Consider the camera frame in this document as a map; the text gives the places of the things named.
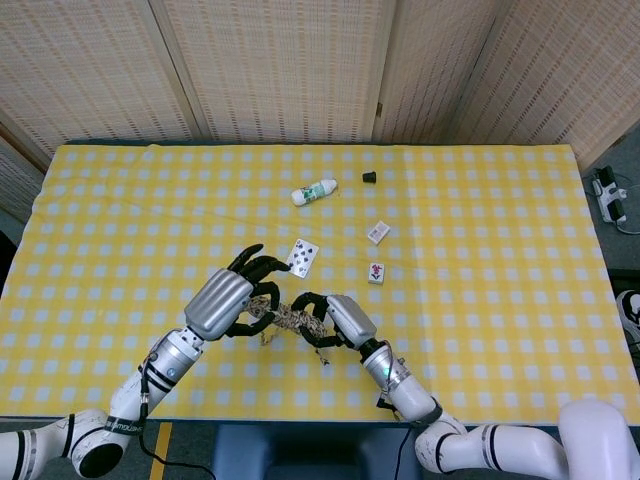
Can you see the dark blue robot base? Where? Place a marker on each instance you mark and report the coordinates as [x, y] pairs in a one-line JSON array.
[[310, 452]]

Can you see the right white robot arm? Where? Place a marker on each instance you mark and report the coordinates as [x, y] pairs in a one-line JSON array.
[[410, 390]]

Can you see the yellow floor tape strip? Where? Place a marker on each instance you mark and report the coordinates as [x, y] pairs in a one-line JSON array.
[[161, 450]]

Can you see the nine of spades card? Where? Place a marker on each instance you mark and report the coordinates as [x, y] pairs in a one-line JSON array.
[[304, 257]]

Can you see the white mahjong tile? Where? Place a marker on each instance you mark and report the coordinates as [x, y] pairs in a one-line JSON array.
[[378, 232], [377, 273]]

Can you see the woven folding screen panel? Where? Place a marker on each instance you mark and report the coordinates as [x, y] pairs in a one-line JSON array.
[[17, 175], [285, 65], [430, 65], [90, 65], [565, 75]]

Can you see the white bottle green label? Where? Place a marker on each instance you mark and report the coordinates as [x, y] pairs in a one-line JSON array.
[[312, 192]]

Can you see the yellow checkered tablecloth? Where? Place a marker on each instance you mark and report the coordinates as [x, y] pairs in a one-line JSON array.
[[500, 300]]

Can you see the small black cap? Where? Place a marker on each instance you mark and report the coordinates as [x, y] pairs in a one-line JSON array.
[[370, 177]]

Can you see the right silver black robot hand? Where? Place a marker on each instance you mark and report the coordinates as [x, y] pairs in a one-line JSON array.
[[350, 320]]

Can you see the white power strip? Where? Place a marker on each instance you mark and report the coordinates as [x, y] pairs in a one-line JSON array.
[[610, 197]]

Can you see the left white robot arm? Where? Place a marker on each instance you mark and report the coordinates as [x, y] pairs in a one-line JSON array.
[[170, 360]]

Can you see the white mahjong tile upper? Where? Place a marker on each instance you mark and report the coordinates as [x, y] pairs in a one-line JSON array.
[[378, 232]]

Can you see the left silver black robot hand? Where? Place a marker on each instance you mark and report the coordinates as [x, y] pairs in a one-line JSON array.
[[217, 305]]

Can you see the white black shoe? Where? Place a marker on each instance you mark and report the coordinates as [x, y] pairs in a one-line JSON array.
[[631, 315]]

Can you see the brass screen hinge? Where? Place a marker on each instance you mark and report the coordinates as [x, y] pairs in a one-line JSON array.
[[379, 109]]

